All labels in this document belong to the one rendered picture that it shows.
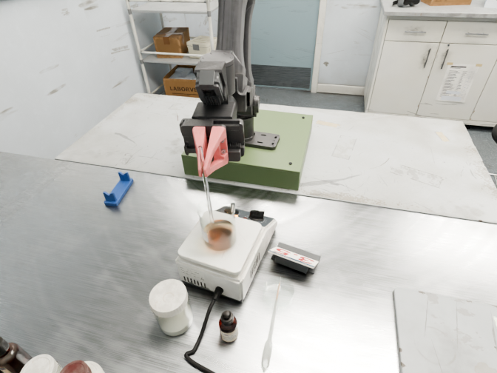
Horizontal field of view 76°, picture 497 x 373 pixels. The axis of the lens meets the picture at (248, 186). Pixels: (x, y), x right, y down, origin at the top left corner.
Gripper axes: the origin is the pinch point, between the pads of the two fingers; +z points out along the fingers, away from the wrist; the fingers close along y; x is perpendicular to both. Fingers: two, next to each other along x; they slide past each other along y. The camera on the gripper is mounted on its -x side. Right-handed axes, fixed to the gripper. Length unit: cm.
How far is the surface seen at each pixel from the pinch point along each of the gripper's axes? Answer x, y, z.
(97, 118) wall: 80, -116, -154
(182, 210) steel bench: 25.3, -11.6, -15.8
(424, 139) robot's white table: 27, 55, -50
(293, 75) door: 108, 26, -295
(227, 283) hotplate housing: 19.3, 2.8, 6.6
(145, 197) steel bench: 25.4, -22.1, -20.0
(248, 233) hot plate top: 16.2, 5.7, -2.0
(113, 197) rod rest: 23.2, -28.5, -17.1
